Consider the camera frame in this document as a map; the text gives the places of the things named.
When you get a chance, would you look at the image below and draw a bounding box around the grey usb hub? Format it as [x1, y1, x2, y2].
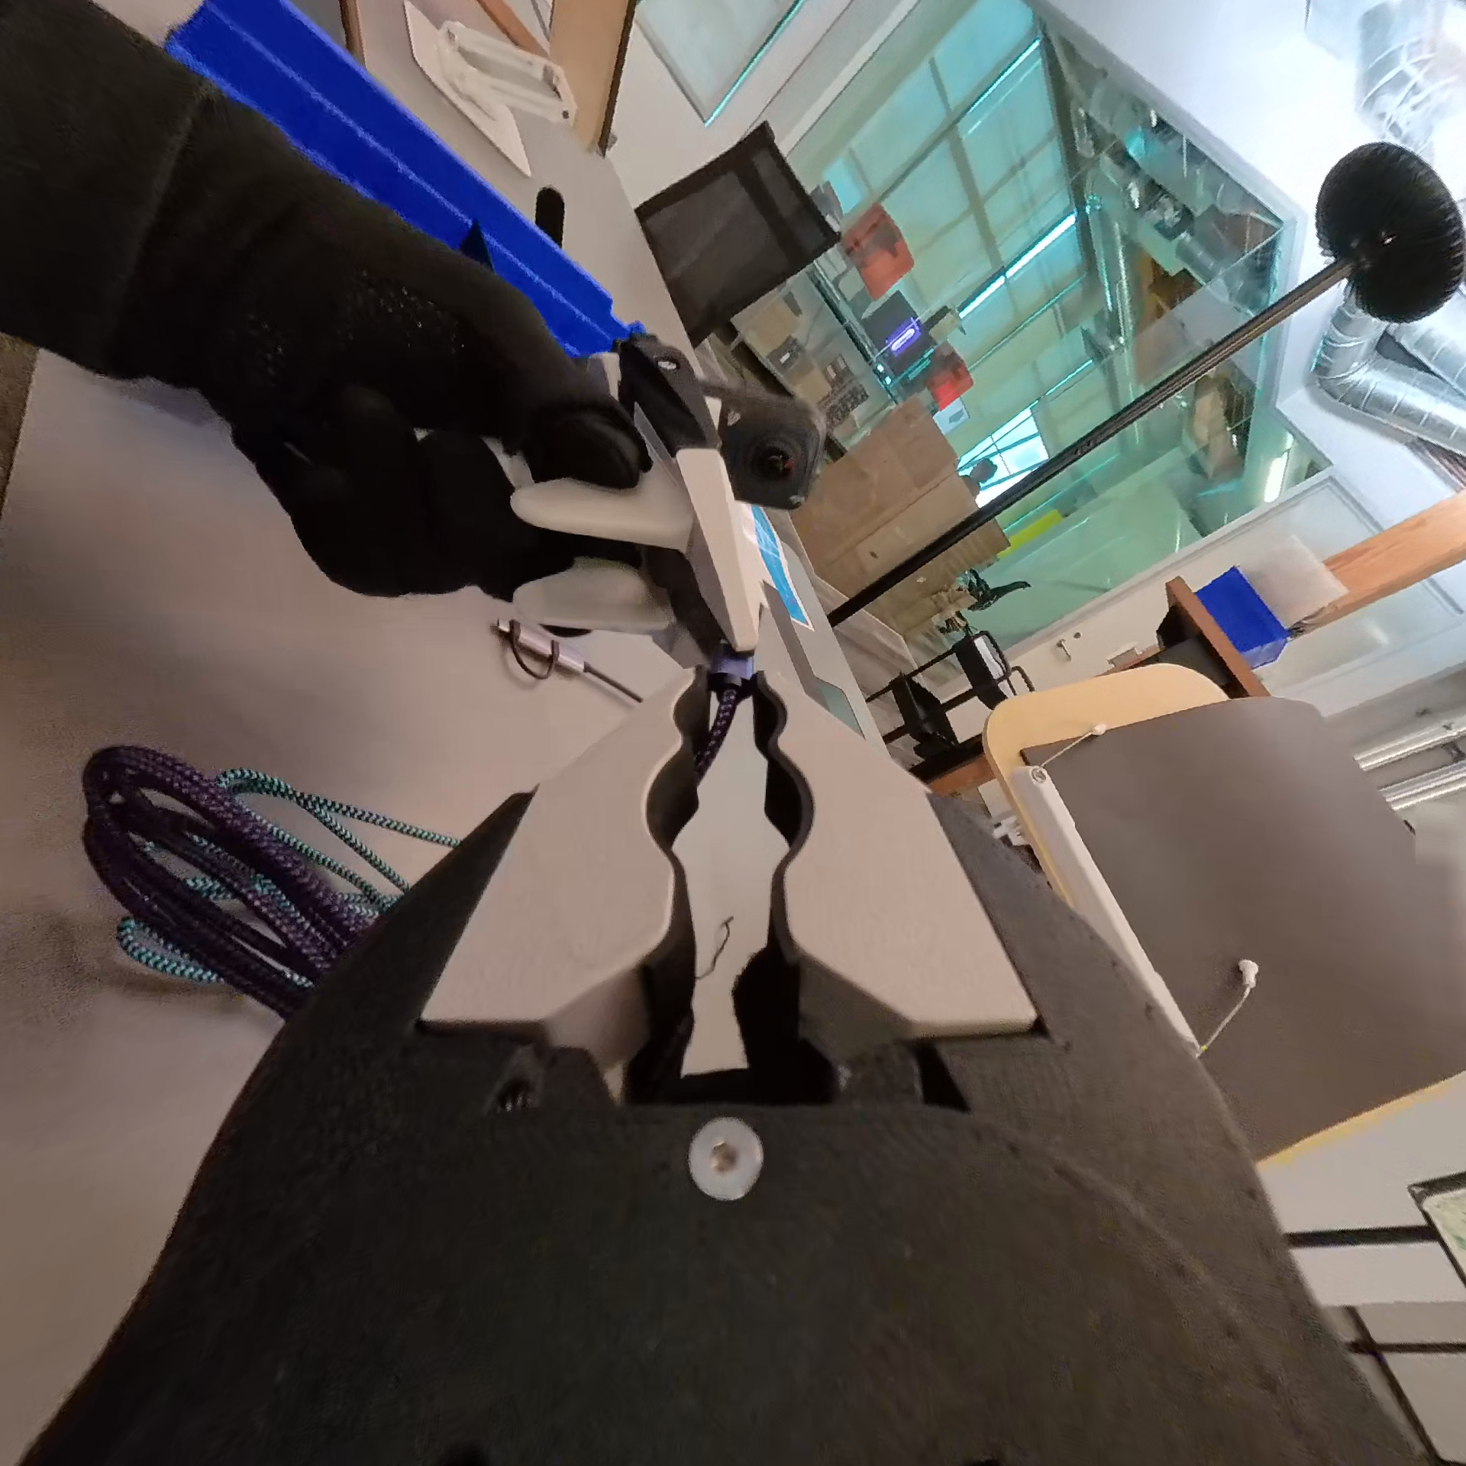
[495, 618, 643, 702]

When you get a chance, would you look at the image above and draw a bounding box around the white base acrylic leg stand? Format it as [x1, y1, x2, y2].
[982, 661, 1466, 1163]

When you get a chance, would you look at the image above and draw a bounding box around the blue and white leaflet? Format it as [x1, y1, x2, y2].
[749, 503, 814, 626]

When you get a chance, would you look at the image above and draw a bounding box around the blue plastic bin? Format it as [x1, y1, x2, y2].
[1190, 565, 1293, 671]

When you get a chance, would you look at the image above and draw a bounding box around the black mesh chair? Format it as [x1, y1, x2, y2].
[636, 123, 843, 345]

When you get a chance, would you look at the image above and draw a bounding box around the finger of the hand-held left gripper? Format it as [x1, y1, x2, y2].
[681, 450, 765, 657]
[647, 549, 725, 674]

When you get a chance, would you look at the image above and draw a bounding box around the wooden side table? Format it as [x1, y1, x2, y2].
[1156, 573, 1273, 699]

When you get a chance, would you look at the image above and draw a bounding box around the person's left hand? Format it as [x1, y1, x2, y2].
[228, 232, 651, 599]

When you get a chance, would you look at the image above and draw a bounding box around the wooden board stand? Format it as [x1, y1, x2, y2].
[343, 0, 637, 178]

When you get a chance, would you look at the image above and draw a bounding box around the large cardboard box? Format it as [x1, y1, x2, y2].
[819, 469, 1014, 601]
[802, 394, 975, 516]

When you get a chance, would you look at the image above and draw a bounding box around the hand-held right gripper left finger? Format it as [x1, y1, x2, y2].
[418, 667, 702, 1090]

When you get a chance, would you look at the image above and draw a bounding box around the teal braided usb-c cable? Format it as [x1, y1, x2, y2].
[116, 767, 460, 989]

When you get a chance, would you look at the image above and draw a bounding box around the purple braided usb-c cable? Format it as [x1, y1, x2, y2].
[82, 650, 759, 1019]

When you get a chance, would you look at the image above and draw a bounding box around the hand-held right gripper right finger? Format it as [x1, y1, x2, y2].
[749, 674, 1041, 1071]

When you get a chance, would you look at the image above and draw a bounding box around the storage shelf with boxes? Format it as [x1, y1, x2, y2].
[732, 205, 975, 459]

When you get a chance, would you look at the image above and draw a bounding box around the blue bin with marker label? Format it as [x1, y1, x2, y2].
[166, 0, 631, 356]

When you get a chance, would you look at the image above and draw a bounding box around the black pillar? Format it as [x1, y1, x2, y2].
[827, 143, 1466, 628]

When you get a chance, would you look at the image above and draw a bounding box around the black utility cart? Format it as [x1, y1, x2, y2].
[870, 624, 1037, 792]

